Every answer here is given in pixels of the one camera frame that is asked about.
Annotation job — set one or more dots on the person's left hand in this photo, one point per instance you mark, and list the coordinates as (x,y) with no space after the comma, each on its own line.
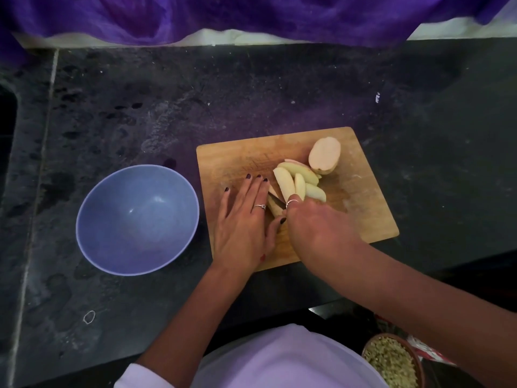
(242,234)

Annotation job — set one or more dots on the purple cloth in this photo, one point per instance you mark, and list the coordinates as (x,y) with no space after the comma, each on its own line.
(242,12)

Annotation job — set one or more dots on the red and white plastic bag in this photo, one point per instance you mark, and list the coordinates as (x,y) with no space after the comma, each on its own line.
(424,351)

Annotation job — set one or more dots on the rounded potato end piece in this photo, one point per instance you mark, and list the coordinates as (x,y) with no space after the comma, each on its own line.
(325,156)

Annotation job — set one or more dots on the wooden cutting board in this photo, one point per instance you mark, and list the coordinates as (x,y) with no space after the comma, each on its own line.
(363,206)

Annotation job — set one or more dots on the white rubber band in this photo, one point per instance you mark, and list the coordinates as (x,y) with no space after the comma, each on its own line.
(83,317)

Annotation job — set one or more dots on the brown bowl of seeds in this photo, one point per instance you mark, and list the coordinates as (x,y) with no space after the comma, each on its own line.
(392,363)

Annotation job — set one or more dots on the dark sink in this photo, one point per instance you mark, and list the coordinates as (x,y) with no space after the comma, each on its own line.
(6,141)

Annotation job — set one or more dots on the tan potato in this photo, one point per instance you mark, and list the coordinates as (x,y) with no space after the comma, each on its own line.
(275,207)

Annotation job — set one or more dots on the potato slice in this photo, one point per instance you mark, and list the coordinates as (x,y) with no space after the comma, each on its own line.
(300,186)
(317,192)
(303,170)
(283,181)

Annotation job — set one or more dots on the small white scrap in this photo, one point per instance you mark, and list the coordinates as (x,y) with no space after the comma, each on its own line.
(377,97)

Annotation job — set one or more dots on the person's right hand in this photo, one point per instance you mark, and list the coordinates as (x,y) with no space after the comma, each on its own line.
(323,236)

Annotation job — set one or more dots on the person's left forearm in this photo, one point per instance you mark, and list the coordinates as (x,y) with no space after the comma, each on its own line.
(194,327)

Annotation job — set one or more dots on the blue bowl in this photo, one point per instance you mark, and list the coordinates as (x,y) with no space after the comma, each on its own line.
(137,220)

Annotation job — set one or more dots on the person's right forearm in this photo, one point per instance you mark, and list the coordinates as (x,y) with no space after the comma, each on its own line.
(436,307)

